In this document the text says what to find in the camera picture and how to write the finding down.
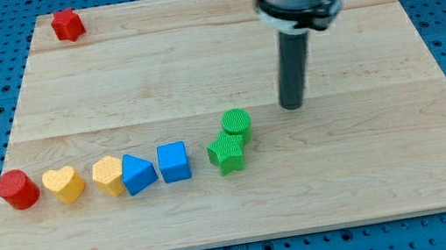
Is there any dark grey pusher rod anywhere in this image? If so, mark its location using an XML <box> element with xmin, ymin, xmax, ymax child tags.
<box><xmin>278</xmin><ymin>32</ymin><xmax>308</xmax><ymax>111</ymax></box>

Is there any blue triangle block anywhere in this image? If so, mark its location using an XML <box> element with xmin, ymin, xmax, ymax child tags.
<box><xmin>121</xmin><ymin>154</ymin><xmax>159</xmax><ymax>196</ymax></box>

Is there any red cylinder block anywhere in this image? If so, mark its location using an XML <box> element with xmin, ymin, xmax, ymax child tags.
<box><xmin>0</xmin><ymin>169</ymin><xmax>40</xmax><ymax>211</ymax></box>

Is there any green cylinder block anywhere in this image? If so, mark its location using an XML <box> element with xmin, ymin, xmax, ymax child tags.
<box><xmin>221</xmin><ymin>108</ymin><xmax>252</xmax><ymax>145</ymax></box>

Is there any yellow hexagon block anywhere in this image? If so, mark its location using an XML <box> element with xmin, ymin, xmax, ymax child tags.
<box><xmin>92</xmin><ymin>155</ymin><xmax>126</xmax><ymax>196</ymax></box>

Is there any wooden board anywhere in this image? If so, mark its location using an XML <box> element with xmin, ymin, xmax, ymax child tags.
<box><xmin>0</xmin><ymin>0</ymin><xmax>446</xmax><ymax>250</ymax></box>

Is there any red star block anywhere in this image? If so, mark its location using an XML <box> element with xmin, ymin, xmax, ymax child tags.
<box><xmin>51</xmin><ymin>8</ymin><xmax>86</xmax><ymax>42</ymax></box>

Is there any blue cube block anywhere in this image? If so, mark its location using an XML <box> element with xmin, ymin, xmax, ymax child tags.
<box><xmin>157</xmin><ymin>141</ymin><xmax>192</xmax><ymax>183</ymax></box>

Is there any yellow heart block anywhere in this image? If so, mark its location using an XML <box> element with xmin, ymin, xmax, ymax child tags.
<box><xmin>41</xmin><ymin>166</ymin><xmax>86</xmax><ymax>204</ymax></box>

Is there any green star block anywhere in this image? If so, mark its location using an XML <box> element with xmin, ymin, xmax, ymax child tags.
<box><xmin>207</xmin><ymin>131</ymin><xmax>245</xmax><ymax>175</ymax></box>

